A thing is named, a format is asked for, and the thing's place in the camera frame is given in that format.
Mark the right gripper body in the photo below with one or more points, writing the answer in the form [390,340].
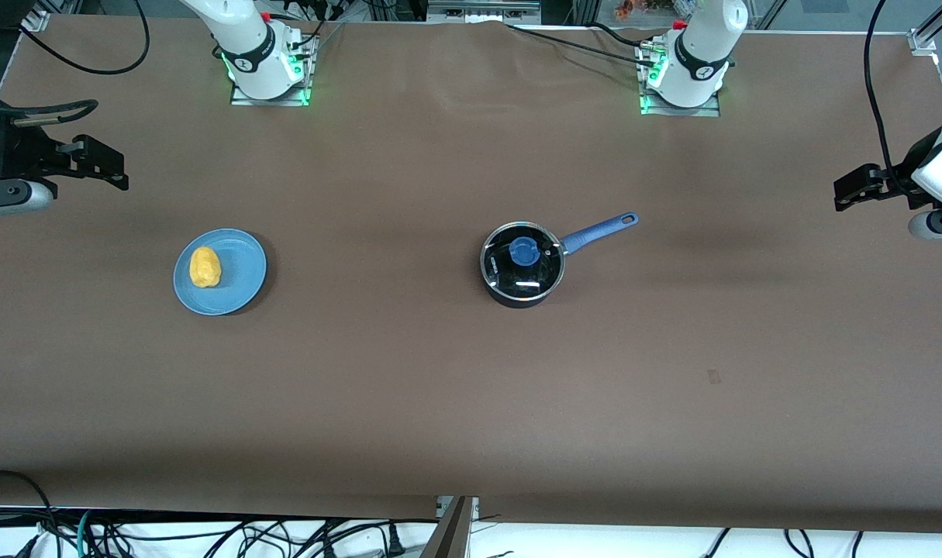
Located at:
[15,157]

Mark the yellow potato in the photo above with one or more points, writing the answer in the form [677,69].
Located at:
[205,267]

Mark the glass lid with blue knob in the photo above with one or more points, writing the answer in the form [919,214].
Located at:
[525,251]

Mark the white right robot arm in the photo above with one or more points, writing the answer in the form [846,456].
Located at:
[242,31]

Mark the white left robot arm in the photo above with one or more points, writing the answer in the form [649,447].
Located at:
[703,46]

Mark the light blue plate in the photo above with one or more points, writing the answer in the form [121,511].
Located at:
[242,271]

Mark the small orange object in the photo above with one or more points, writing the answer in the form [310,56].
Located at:
[624,8]

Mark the brown table cover sheet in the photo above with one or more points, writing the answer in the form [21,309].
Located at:
[439,387]

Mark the black power plug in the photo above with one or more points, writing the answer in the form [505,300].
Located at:
[395,542]

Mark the aluminium corner bracket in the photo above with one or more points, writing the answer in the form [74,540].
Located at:
[923,41]
[35,19]

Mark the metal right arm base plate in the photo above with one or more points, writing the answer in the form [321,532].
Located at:
[269,101]

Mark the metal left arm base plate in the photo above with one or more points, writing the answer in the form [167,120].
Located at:
[680,111]

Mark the aluminium frame rail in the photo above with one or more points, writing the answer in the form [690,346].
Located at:
[482,9]

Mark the aluminium profile post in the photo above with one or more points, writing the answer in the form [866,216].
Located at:
[451,531]

